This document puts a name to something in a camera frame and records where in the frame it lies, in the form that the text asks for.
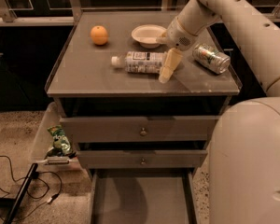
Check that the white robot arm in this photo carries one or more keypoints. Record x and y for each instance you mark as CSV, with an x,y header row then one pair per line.
x,y
244,153

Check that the green snack bag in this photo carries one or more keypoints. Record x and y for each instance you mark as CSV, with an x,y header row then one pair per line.
x,y
60,143

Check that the clear plastic bin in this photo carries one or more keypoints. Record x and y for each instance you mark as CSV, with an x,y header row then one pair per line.
x,y
43,143

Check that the clear plastic bottle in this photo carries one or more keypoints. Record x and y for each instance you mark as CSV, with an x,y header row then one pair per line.
x,y
139,62

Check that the middle grey drawer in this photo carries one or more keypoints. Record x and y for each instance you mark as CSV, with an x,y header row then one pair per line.
x,y
126,159

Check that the metal railing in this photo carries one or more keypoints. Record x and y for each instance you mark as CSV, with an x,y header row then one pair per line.
x,y
68,12

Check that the green soda can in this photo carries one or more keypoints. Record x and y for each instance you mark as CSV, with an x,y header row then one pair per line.
x,y
211,58

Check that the top grey drawer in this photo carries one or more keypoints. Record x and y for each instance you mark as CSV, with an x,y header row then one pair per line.
x,y
138,129

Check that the orange fruit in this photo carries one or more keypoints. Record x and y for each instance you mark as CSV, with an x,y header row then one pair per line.
x,y
99,35

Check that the black flat device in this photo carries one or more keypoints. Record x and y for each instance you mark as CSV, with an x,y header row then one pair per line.
x,y
20,195

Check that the bottom grey drawer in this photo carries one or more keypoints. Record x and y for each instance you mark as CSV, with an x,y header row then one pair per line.
x,y
143,196

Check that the grey drawer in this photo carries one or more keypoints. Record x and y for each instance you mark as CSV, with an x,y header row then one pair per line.
x,y
126,159
138,129
143,196

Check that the white bowl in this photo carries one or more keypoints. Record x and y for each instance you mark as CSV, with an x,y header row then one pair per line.
x,y
146,35

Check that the grey drawer cabinet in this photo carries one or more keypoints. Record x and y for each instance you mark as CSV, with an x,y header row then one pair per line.
x,y
84,84

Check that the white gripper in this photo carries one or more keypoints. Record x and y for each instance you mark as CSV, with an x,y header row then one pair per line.
x,y
178,35

